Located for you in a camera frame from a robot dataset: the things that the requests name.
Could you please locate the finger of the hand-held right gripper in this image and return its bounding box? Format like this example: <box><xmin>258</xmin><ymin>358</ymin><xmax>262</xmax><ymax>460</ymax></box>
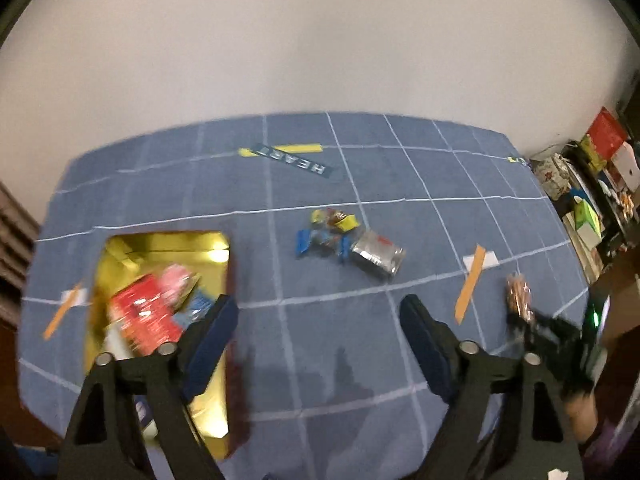
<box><xmin>506</xmin><ymin>310</ymin><xmax>551</xmax><ymax>348</ymax></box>

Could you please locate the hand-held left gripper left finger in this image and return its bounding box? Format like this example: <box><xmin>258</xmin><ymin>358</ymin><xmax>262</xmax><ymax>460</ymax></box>
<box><xmin>59</xmin><ymin>294</ymin><xmax>240</xmax><ymax>480</ymax></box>

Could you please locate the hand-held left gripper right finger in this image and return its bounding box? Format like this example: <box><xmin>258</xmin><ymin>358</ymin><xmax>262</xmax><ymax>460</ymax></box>
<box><xmin>398</xmin><ymin>294</ymin><xmax>583</xmax><ymax>480</ymax></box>

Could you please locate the clear biscuit packet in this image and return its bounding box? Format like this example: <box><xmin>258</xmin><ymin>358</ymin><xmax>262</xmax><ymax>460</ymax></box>
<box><xmin>504</xmin><ymin>272</ymin><xmax>536</xmax><ymax>321</ymax></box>

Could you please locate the red snack packet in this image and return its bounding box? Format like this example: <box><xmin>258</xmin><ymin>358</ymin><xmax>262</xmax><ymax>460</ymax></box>
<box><xmin>109</xmin><ymin>274</ymin><xmax>188</xmax><ymax>356</ymax></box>

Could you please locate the gold tin box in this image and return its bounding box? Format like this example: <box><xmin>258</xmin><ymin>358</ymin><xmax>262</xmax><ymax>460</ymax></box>
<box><xmin>82</xmin><ymin>230</ymin><xmax>241</xmax><ymax>461</ymax></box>

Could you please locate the person's right hand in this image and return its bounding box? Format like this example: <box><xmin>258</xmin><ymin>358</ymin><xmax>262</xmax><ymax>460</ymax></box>
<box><xmin>562</xmin><ymin>392</ymin><xmax>603</xmax><ymax>443</ymax></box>

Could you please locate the orange tape strip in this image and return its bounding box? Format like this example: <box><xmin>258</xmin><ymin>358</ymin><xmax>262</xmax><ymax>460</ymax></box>
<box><xmin>454</xmin><ymin>244</ymin><xmax>488</xmax><ymax>323</ymax></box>
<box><xmin>42</xmin><ymin>282</ymin><xmax>83</xmax><ymax>341</ymax></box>

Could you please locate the pink snack packet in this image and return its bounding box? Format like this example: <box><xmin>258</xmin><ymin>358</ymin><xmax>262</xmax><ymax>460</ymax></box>
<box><xmin>160</xmin><ymin>265</ymin><xmax>198</xmax><ymax>306</ymax></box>

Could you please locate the blue checked tablecloth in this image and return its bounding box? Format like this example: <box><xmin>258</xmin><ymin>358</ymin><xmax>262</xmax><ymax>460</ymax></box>
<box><xmin>17</xmin><ymin>112</ymin><xmax>591</xmax><ymax>480</ymax></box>

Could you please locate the silver snack packet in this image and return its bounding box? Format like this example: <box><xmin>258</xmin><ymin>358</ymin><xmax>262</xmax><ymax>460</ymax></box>
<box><xmin>350</xmin><ymin>230</ymin><xmax>406</xmax><ymax>278</ymax></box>

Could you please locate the floral patterned box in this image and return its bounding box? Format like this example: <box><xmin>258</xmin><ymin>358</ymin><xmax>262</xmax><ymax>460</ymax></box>
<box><xmin>532</xmin><ymin>155</ymin><xmax>576</xmax><ymax>201</ymax></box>

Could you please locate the yellow green box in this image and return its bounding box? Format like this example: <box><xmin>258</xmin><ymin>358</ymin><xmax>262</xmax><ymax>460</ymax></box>
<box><xmin>580</xmin><ymin>135</ymin><xmax>606</xmax><ymax>171</ymax></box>

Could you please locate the white box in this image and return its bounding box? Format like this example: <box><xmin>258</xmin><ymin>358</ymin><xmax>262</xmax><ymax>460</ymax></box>
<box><xmin>610</xmin><ymin>142</ymin><xmax>640</xmax><ymax>191</ymax></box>

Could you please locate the dark printed label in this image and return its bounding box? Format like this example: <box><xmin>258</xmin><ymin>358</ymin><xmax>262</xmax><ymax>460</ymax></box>
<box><xmin>250</xmin><ymin>144</ymin><xmax>333</xmax><ymax>177</ymax></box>

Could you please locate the red box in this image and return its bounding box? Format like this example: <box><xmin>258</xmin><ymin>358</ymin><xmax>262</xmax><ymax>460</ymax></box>
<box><xmin>582</xmin><ymin>107</ymin><xmax>628</xmax><ymax>161</ymax></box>

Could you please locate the ribbed radiator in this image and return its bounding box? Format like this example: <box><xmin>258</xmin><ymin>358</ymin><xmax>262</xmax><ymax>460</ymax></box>
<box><xmin>0</xmin><ymin>182</ymin><xmax>41</xmax><ymax>331</ymax></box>

